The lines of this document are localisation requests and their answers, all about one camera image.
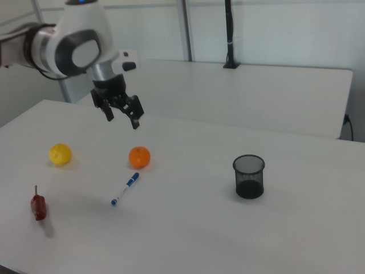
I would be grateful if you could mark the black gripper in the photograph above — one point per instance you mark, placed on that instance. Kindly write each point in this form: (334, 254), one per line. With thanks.
(109, 87)

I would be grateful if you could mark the blue white marker pen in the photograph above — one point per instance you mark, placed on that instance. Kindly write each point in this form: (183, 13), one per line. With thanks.
(125, 188)

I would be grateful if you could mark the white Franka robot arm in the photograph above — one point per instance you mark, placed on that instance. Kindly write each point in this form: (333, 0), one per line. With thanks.
(82, 17)

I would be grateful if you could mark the black mesh pen cup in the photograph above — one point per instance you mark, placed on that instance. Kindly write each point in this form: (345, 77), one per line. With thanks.
(249, 185)

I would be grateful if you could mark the orange mandarin fruit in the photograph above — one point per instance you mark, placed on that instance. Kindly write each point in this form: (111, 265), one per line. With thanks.
(139, 157)

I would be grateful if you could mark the white side table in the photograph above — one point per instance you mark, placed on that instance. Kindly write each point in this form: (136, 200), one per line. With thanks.
(242, 94)

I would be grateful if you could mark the red chili pepper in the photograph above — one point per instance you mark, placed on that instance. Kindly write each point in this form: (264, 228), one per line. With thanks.
(38, 207)

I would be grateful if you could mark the black pole with base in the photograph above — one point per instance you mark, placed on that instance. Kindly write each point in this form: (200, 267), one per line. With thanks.
(230, 34)

